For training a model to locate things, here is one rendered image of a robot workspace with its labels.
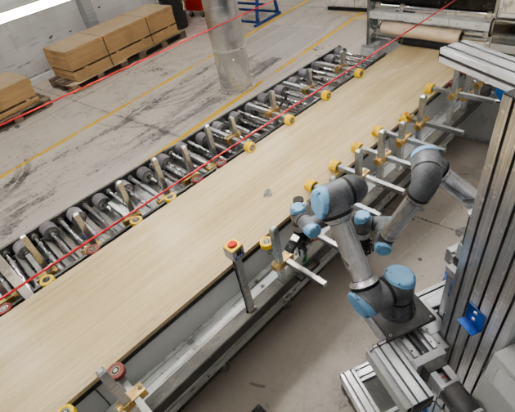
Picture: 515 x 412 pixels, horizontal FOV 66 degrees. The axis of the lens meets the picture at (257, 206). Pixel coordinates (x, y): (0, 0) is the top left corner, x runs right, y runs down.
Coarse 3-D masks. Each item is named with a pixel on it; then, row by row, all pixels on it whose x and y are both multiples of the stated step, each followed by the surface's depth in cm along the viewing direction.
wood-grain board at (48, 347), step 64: (384, 64) 377; (320, 128) 309; (384, 128) 296; (192, 192) 274; (256, 192) 263; (128, 256) 237; (192, 256) 229; (0, 320) 215; (64, 320) 208; (128, 320) 202; (0, 384) 186; (64, 384) 181
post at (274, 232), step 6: (270, 228) 204; (276, 228) 204; (270, 234) 206; (276, 234) 205; (276, 240) 208; (276, 246) 210; (276, 252) 213; (276, 258) 217; (282, 258) 219; (282, 270) 224; (282, 276) 227
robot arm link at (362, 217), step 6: (360, 210) 195; (360, 216) 192; (366, 216) 192; (354, 222) 198; (360, 222) 192; (366, 222) 192; (360, 228) 195; (366, 228) 194; (360, 234) 197; (366, 234) 198
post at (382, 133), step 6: (378, 132) 248; (384, 132) 246; (378, 138) 250; (384, 138) 249; (378, 144) 253; (384, 144) 253; (378, 150) 256; (384, 150) 256; (378, 156) 259; (378, 168) 265; (378, 174) 268; (378, 186) 274
